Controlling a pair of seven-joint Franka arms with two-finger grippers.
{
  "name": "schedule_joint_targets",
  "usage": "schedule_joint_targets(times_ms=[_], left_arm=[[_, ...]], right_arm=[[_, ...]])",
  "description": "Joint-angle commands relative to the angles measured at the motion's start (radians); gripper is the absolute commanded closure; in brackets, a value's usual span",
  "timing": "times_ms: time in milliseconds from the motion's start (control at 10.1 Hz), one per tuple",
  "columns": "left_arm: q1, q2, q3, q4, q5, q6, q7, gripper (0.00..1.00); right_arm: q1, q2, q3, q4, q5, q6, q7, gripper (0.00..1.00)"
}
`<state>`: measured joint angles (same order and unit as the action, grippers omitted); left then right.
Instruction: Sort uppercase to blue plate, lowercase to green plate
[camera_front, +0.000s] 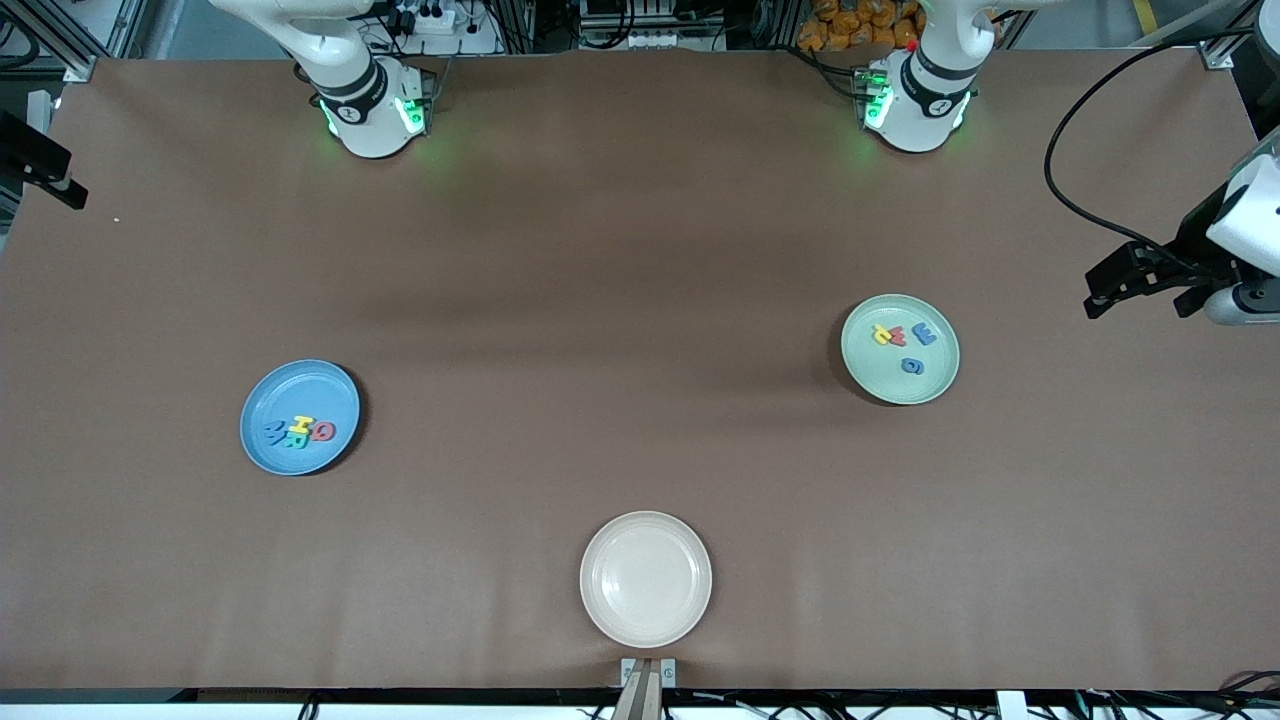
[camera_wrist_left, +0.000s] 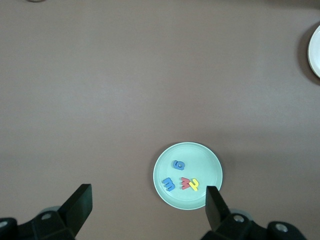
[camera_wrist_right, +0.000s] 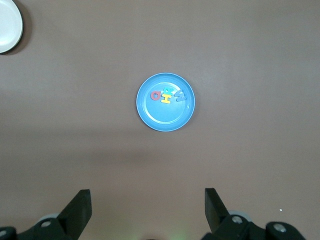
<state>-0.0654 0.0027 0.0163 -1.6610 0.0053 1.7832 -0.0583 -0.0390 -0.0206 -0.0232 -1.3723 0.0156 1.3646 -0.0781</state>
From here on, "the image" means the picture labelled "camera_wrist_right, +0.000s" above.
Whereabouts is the beige plate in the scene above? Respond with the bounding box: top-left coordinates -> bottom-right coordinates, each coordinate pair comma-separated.
0,0 -> 24,54

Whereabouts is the yellow foam letter H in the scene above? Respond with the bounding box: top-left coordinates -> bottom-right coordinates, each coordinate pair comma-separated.
160,91 -> 173,104

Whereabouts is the blue plate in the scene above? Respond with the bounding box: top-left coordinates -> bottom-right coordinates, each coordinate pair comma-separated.
135,72 -> 196,133

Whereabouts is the blue capital letter M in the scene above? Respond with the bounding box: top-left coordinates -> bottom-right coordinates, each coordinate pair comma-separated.
174,89 -> 188,103

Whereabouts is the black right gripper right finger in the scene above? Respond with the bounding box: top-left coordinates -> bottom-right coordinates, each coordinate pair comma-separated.
201,187 -> 307,240

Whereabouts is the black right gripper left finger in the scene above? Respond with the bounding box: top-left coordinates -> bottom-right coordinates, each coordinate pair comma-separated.
0,189 -> 93,240

